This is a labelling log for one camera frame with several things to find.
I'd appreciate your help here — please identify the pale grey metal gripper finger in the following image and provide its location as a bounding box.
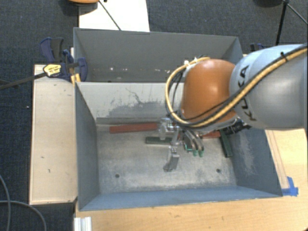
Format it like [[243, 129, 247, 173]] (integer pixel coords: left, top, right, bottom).
[[163, 146, 175, 173], [169, 153, 180, 172]]

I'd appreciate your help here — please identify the dark green flat block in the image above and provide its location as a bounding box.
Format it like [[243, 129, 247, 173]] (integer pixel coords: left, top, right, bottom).
[[219, 129, 234, 158], [145, 136, 174, 145]]

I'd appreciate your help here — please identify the red-brown flat block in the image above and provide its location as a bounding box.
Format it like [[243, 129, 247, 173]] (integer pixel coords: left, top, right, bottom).
[[109, 122, 160, 135], [201, 131, 222, 139]]

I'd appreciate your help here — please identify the grey metal bin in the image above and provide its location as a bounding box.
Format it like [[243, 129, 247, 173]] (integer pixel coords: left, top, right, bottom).
[[73, 27, 283, 212]]

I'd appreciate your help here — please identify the pale wood flat board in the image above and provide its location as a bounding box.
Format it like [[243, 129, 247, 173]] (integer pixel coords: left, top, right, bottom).
[[28, 64, 79, 205]]

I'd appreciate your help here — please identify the black cylinder on white bracket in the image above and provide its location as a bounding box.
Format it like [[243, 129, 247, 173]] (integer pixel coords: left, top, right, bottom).
[[220, 119, 251, 136]]

